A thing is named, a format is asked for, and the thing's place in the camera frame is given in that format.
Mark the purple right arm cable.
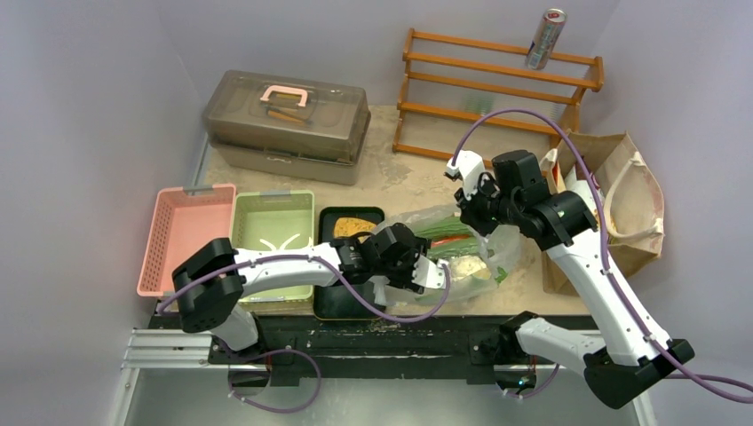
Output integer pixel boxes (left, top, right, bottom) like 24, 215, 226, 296
449, 107, 753, 406

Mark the pink plastic basket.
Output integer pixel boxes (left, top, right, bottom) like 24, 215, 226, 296
137, 184, 237, 298

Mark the brown translucent storage box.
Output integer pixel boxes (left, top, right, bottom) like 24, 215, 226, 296
202, 70, 371, 185

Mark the orange wooden rack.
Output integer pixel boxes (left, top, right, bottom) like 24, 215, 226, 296
392, 28, 605, 161

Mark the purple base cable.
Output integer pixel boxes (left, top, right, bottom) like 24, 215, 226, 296
503, 363, 560, 401
227, 348, 323, 414

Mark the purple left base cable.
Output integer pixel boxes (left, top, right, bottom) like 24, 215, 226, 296
227, 348, 323, 414

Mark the brown paper bag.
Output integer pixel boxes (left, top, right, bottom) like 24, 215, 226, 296
539, 132, 665, 296

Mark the clear plastic grocery bag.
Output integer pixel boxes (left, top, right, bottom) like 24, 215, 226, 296
372, 204, 521, 303

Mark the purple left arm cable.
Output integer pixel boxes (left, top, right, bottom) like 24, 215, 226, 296
155, 254, 453, 325

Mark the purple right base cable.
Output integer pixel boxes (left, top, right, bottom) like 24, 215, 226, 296
503, 363, 560, 401

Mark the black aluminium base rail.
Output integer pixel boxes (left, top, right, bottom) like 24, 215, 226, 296
120, 314, 659, 426

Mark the pink box handle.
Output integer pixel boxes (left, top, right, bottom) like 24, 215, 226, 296
259, 84, 309, 108

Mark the black tray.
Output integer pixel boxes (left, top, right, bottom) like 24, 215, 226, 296
313, 206, 385, 320

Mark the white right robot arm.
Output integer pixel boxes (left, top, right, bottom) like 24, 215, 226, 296
445, 150, 694, 409

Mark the snack packet in paper bag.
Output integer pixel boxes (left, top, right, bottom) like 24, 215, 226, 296
564, 165, 596, 209

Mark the silver drink can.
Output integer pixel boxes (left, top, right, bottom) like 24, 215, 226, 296
525, 8, 567, 70

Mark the orange carrot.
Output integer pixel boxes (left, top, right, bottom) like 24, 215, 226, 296
432, 235, 471, 248

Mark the brown bread piece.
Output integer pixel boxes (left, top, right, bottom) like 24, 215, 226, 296
333, 217, 377, 238

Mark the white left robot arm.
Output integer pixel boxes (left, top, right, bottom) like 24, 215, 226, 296
158, 223, 448, 363

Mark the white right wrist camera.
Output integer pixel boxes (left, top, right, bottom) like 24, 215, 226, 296
444, 150, 486, 201

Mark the green plastic basket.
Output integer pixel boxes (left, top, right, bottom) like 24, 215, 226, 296
226, 191, 316, 304

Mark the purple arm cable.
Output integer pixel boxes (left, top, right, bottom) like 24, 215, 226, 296
449, 107, 753, 406
155, 254, 453, 325

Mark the white cauliflower piece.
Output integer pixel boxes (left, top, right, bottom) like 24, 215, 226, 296
448, 256, 491, 281

